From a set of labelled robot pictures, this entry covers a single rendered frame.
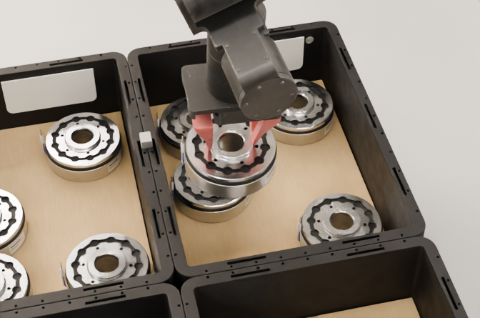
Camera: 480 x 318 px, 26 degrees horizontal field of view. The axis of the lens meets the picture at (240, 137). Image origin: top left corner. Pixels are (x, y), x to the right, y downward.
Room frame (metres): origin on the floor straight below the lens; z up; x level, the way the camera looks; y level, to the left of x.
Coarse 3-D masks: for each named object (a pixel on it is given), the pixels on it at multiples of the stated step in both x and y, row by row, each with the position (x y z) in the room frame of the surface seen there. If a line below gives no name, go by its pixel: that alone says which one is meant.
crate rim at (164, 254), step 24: (0, 72) 1.04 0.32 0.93; (24, 72) 1.04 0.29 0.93; (120, 72) 1.04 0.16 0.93; (144, 168) 0.86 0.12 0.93; (144, 192) 0.82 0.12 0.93; (168, 264) 0.71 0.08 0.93; (72, 288) 0.68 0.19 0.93; (96, 288) 0.68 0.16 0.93; (120, 288) 0.68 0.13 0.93; (0, 312) 0.65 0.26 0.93
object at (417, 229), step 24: (312, 24) 1.14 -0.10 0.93; (144, 48) 1.09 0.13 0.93; (168, 48) 1.09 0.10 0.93; (192, 48) 1.09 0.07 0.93; (336, 48) 1.09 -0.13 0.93; (144, 96) 0.99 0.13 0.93; (360, 96) 0.99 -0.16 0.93; (144, 120) 0.95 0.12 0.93; (384, 144) 0.90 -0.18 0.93; (168, 192) 0.82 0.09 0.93; (408, 192) 0.82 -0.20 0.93; (168, 216) 0.79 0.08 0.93; (168, 240) 0.75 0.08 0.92; (336, 240) 0.75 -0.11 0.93; (360, 240) 0.75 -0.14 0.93; (384, 240) 0.75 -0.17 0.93; (216, 264) 0.71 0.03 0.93; (240, 264) 0.71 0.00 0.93
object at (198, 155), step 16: (192, 128) 0.82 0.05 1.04; (192, 144) 0.80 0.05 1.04; (256, 144) 0.80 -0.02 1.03; (272, 144) 0.80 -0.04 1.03; (192, 160) 0.78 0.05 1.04; (208, 160) 0.78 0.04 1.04; (224, 160) 0.78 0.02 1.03; (240, 160) 0.78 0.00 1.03; (256, 160) 0.78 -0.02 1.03; (272, 160) 0.78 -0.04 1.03; (208, 176) 0.76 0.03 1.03; (224, 176) 0.76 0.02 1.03; (240, 176) 0.76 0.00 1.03; (256, 176) 0.76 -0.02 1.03
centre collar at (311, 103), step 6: (300, 90) 1.07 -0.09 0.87; (300, 96) 1.06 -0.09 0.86; (306, 96) 1.06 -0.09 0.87; (312, 96) 1.05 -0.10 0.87; (312, 102) 1.04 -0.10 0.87; (294, 108) 1.03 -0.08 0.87; (306, 108) 1.03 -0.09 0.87; (312, 108) 1.04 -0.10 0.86; (294, 114) 1.02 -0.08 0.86; (300, 114) 1.02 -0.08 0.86
